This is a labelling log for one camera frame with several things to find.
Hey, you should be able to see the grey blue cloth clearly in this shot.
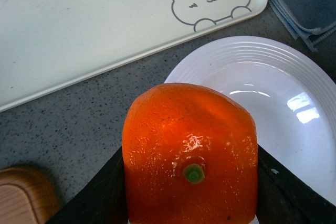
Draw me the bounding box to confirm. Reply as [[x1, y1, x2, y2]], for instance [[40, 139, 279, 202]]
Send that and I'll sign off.
[[268, 0, 335, 51]]

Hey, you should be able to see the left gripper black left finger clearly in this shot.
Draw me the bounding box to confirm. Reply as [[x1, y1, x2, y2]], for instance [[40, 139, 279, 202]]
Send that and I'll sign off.
[[47, 149, 128, 223]]

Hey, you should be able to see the wooden cutting board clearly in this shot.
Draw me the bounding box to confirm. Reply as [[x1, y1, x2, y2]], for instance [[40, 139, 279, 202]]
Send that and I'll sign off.
[[1, 166, 60, 223]]

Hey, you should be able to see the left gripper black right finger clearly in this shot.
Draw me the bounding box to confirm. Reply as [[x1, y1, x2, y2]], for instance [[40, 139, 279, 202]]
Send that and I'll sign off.
[[256, 146, 335, 223]]

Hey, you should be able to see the white ridged plate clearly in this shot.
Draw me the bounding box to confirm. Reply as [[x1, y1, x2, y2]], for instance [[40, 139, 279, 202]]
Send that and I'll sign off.
[[167, 36, 335, 202]]

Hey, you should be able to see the orange mandarin fruit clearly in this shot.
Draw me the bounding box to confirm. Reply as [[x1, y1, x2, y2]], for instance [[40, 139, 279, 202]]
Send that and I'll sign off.
[[122, 83, 258, 223]]

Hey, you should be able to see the cream bear tray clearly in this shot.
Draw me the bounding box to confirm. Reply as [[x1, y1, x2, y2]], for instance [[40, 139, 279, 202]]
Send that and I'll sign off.
[[1, 0, 267, 111]]

